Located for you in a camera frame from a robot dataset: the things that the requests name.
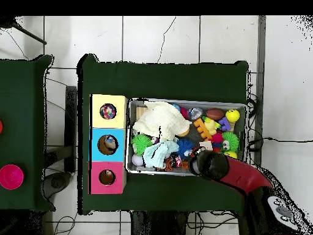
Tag shallow clear mesh bin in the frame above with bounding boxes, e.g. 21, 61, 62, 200
126, 99, 248, 177

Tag brown toy football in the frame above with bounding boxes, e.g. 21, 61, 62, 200
205, 108, 226, 121

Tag green cloth side table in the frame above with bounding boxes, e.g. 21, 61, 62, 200
0, 54, 54, 212

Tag orange toy brick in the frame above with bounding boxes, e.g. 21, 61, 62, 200
193, 117, 213, 142

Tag yellow ball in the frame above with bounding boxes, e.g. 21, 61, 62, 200
226, 109, 241, 123

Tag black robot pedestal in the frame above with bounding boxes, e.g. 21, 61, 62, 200
130, 211, 189, 235

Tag mint waffle cloth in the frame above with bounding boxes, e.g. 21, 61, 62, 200
142, 140, 180, 170

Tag cream waffle cloth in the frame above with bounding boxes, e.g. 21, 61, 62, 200
131, 101, 192, 143

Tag purple toy block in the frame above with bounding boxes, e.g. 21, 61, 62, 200
218, 117, 232, 132

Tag blue spiky ball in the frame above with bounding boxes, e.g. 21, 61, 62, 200
175, 138, 196, 157

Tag black stand pole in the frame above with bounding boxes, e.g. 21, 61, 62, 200
0, 17, 48, 46

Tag green spiky ball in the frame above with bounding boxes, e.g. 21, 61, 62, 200
221, 131, 240, 154
131, 134, 154, 157

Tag pink round disc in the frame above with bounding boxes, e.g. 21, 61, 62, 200
0, 164, 24, 191

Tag white baseball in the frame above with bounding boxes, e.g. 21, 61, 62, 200
131, 154, 145, 168

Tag yellow rubber toy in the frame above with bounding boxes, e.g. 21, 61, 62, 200
202, 116, 221, 136

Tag grey round base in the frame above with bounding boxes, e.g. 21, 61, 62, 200
43, 171, 72, 199

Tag wooden box with three holes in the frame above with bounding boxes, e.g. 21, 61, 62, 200
87, 94, 129, 195

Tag squat silver tin can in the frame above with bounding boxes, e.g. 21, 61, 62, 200
188, 107, 204, 122

